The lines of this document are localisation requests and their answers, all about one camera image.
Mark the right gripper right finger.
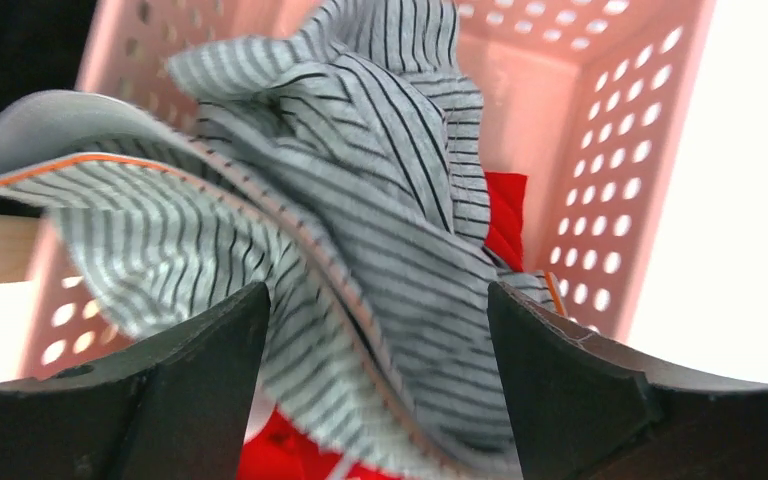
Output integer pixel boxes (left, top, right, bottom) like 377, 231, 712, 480
488, 283, 768, 480

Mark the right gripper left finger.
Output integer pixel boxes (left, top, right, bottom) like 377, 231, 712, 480
0, 283, 270, 479

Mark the red underwear with white lettering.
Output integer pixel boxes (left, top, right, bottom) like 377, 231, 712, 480
236, 172, 527, 480

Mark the grey striped underwear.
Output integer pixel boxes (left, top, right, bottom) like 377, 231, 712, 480
0, 1, 562, 479

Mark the pink plastic basket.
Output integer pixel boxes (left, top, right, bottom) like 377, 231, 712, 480
18, 0, 720, 382

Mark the black floral plush cushion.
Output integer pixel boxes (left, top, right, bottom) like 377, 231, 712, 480
0, 0, 100, 217

